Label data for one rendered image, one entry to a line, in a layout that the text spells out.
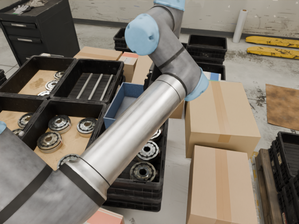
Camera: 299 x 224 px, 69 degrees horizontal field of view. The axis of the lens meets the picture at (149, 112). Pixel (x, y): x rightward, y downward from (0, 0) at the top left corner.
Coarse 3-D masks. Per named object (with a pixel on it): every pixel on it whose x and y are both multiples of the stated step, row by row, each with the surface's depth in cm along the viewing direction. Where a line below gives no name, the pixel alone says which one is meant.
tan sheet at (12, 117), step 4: (0, 112) 114; (4, 112) 114; (8, 112) 114; (12, 112) 114; (16, 112) 114; (20, 112) 114; (24, 112) 114; (0, 116) 112; (4, 116) 112; (8, 116) 112; (12, 116) 112; (16, 116) 112; (20, 116) 112; (0, 120) 110; (4, 120) 110; (8, 120) 110; (12, 120) 110; (16, 120) 110; (8, 124) 108; (12, 124) 108; (16, 124) 108; (12, 128) 106
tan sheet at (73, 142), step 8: (72, 120) 110; (48, 128) 106; (72, 128) 106; (64, 136) 102; (72, 136) 102; (80, 136) 102; (64, 144) 99; (72, 144) 99; (80, 144) 99; (40, 152) 95; (56, 152) 95; (64, 152) 95; (72, 152) 95; (80, 152) 95; (48, 160) 92; (56, 160) 92; (56, 168) 90
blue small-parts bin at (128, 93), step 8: (120, 88) 80; (128, 88) 84; (136, 88) 83; (120, 96) 81; (128, 96) 86; (136, 96) 85; (112, 104) 74; (120, 104) 82; (128, 104) 83; (112, 112) 75; (120, 112) 80; (104, 120) 69; (112, 120) 68
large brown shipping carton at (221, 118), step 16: (208, 96) 113; (224, 96) 113; (240, 96) 113; (192, 112) 104; (208, 112) 104; (224, 112) 104; (240, 112) 104; (192, 128) 96; (208, 128) 96; (224, 128) 96; (240, 128) 96; (256, 128) 96; (192, 144) 101; (208, 144) 100; (224, 144) 99; (240, 144) 98; (256, 144) 96
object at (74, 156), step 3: (63, 156) 90; (66, 156) 90; (69, 156) 90; (72, 156) 90; (75, 156) 90; (78, 156) 90; (60, 159) 89; (63, 159) 89; (66, 159) 89; (75, 159) 89; (60, 162) 88; (63, 162) 88; (57, 165) 87; (60, 165) 87; (57, 168) 86
